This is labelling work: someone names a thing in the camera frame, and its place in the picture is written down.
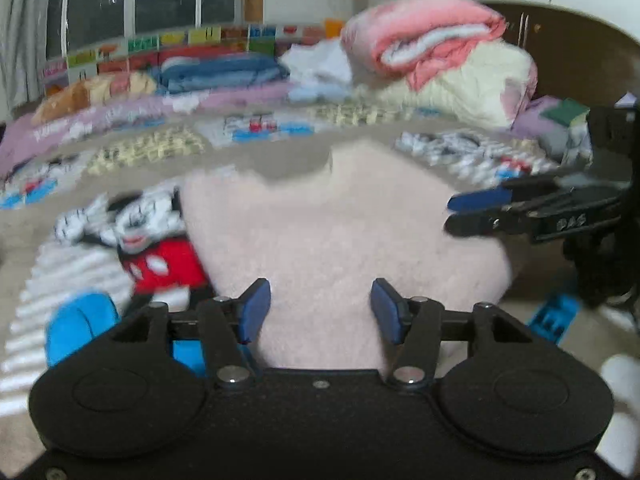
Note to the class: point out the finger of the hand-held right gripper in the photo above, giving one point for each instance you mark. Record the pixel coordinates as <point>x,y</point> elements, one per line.
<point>475,200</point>
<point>500,222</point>

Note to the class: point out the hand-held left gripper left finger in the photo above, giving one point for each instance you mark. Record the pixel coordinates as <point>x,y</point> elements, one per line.
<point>252,310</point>

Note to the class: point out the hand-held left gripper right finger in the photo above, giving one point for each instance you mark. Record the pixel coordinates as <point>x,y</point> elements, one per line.
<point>387,315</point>

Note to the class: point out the pink fuzzy sweater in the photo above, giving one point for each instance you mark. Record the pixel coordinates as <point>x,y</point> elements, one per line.
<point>340,220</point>

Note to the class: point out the blue clothes pile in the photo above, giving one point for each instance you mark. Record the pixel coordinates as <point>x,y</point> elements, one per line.
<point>225,72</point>

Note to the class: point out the green folded cloth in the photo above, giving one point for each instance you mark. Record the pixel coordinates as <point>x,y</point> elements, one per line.
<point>567,110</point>

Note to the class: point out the purple fleece blanket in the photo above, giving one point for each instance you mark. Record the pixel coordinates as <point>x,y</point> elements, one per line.
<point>530,120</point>

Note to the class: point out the cream folded quilt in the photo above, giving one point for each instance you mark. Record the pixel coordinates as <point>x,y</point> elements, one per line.
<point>480,85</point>

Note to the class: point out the dark wooden wardrobe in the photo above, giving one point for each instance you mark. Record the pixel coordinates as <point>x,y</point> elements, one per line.
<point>565,50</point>

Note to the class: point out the pink folded quilt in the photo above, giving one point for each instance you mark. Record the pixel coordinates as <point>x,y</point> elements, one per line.
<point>425,25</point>

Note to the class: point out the white cloth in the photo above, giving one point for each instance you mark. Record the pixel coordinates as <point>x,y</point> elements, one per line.
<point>320,62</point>

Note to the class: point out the brown cartoon printed blanket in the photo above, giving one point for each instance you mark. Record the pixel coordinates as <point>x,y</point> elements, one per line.
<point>30,220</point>

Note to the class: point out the purple printed sheet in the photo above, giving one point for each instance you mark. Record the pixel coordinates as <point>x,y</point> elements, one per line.
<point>100,120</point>

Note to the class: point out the orange and cream cloth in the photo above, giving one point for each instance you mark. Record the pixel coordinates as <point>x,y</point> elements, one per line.
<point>90,92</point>

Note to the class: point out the colourful patterned bed guard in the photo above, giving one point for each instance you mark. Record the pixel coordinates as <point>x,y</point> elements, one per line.
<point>150,42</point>

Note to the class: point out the grey curtain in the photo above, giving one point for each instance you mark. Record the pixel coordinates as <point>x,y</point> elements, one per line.
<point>20,35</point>

